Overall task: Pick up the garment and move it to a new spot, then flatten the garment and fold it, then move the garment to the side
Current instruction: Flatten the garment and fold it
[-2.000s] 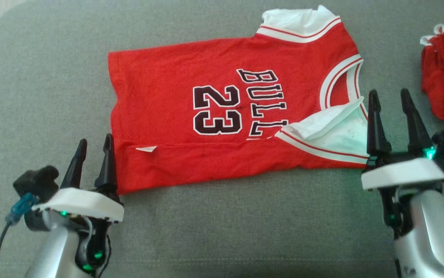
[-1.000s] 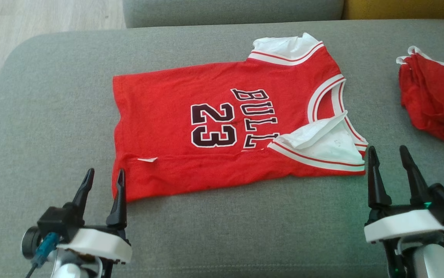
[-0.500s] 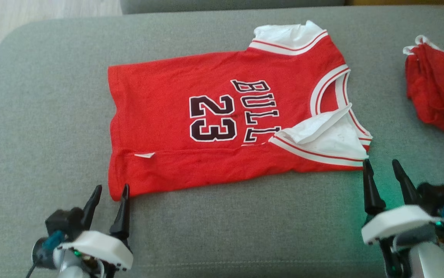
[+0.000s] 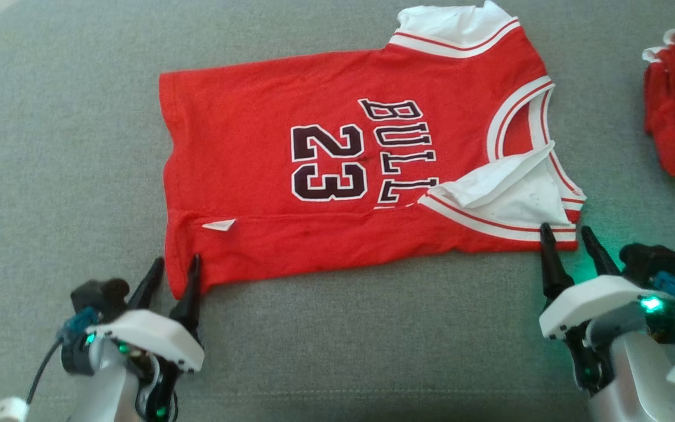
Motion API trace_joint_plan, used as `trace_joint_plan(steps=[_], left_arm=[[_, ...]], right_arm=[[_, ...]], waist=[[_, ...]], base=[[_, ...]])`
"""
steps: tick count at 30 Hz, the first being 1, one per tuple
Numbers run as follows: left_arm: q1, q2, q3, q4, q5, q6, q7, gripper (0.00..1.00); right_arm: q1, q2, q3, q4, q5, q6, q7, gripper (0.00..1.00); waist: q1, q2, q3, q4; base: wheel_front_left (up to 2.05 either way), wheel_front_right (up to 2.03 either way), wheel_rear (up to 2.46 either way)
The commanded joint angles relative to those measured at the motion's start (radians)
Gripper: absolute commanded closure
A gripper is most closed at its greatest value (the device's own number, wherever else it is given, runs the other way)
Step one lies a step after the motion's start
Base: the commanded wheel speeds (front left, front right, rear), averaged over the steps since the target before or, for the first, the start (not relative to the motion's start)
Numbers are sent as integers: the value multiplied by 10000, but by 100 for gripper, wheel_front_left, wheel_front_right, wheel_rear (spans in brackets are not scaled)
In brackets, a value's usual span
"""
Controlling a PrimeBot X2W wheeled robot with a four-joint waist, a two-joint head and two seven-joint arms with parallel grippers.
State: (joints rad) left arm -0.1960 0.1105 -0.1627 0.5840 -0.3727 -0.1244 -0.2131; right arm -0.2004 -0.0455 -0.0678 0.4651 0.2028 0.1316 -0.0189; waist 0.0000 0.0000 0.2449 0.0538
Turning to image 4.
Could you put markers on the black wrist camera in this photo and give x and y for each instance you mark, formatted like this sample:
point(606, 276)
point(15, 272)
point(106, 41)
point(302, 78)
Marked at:
point(651, 261)
point(99, 296)

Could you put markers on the red number 23 jersey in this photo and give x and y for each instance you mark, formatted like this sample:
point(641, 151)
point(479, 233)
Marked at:
point(243, 146)

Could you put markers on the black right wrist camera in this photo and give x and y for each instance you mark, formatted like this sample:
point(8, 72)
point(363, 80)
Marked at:
point(651, 261)

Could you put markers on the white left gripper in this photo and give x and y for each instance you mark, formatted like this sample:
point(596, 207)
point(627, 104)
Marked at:
point(149, 337)

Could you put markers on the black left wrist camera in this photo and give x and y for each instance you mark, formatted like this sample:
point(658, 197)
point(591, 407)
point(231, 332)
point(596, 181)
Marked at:
point(99, 296)

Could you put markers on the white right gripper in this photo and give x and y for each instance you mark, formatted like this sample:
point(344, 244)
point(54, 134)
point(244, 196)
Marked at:
point(589, 302)

